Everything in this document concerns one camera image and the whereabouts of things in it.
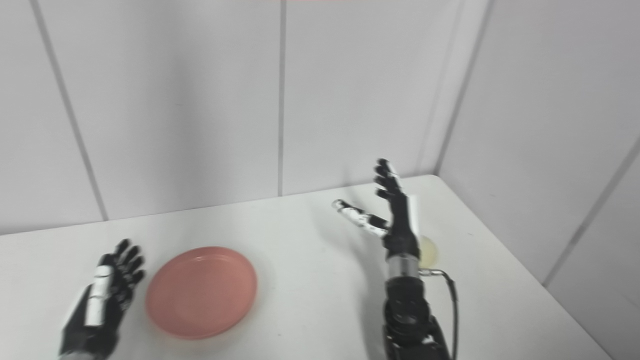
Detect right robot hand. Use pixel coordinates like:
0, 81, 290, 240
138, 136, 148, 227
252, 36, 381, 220
332, 158, 421, 260

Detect pink plate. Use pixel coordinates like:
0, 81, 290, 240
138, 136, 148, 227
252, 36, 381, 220
145, 246, 259, 341

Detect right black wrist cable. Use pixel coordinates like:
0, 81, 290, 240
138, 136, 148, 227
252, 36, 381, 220
419, 269, 459, 360

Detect white steamed bun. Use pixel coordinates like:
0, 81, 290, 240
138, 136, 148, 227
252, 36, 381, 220
418, 236, 443, 269

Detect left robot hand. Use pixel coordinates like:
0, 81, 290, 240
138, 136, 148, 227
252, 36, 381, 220
58, 239, 147, 360

